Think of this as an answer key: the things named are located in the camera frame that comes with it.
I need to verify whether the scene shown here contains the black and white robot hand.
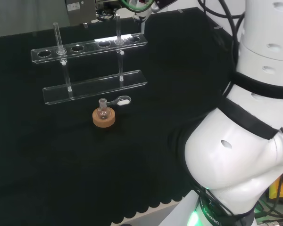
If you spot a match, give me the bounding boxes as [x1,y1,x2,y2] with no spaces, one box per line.
[131,0,171,24]

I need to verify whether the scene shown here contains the clear acrylic funnel stand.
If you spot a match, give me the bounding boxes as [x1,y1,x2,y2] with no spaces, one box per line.
[30,14,149,105]

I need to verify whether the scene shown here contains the glass weighing funnel with powder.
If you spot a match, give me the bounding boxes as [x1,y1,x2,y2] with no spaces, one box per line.
[106,95,132,107]

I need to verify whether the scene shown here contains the glass round-bottom flask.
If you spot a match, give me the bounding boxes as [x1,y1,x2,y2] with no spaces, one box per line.
[97,98,110,120]

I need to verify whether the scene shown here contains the grey metal box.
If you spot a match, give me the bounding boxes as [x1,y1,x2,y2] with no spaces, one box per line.
[64,0,98,27]

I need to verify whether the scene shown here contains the black cloth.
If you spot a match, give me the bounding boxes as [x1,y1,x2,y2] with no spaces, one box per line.
[0,7,241,226]

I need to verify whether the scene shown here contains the yellow stop button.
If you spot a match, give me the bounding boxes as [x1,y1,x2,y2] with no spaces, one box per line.
[268,167,283,203]

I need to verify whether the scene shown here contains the green cable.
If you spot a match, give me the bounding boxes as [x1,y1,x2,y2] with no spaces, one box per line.
[120,0,156,12]

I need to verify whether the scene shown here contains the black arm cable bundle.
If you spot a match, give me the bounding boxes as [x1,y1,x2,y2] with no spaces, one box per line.
[197,0,247,78]

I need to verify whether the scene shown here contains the cork ring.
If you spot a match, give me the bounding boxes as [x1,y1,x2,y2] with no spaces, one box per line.
[92,106,117,128]

